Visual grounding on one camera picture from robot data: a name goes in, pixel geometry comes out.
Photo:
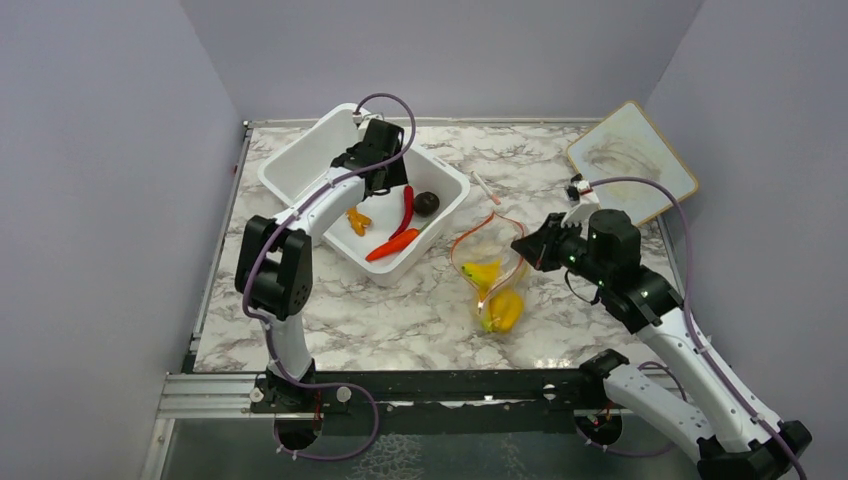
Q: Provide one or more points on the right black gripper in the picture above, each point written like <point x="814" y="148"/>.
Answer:
<point x="535" y="247"/>

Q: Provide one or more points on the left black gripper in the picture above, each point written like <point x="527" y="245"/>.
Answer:
<point x="394" y="176"/>

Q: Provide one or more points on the red chili pepper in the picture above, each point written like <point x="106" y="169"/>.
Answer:
<point x="408" y="204"/>

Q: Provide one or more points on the clear zip bag orange zipper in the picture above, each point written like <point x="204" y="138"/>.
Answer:
<point x="484" y="258"/>

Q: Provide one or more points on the small yellow banana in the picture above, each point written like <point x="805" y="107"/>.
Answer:
<point x="482" y="275"/>

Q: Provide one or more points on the dark brown round fruit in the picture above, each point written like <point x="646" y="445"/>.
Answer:
<point x="426" y="204"/>

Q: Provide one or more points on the large yellow banana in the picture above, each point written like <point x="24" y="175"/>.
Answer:
<point x="502" y="311"/>

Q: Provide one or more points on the small orange food piece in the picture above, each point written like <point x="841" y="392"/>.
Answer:
<point x="358" y="222"/>

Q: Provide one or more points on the orange carrot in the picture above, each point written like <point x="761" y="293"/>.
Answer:
<point x="394" y="245"/>

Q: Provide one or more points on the yellow bell pepper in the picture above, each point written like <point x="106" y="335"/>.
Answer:
<point x="514" y="278"/>

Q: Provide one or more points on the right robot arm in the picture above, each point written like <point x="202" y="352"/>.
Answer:
<point x="724" y="428"/>

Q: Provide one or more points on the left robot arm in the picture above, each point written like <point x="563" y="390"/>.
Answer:
<point x="275" y="264"/>

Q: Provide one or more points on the white marker pink cap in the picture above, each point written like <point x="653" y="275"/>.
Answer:
<point x="485" y="188"/>

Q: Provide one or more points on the white plastic bin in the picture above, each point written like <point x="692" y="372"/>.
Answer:
<point x="294" y="171"/>

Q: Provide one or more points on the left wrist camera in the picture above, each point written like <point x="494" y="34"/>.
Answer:
<point x="360" y="117"/>

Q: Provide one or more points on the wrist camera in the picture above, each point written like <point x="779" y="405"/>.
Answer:
<point x="583" y="202"/>
<point x="360" y="117"/>

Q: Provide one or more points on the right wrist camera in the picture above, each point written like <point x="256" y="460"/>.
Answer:
<point x="583" y="202"/>

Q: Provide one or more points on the small whiteboard wooden frame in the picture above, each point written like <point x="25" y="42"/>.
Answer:
<point x="626" y="143"/>

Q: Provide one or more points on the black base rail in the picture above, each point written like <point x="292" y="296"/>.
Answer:
<point x="430" y="402"/>

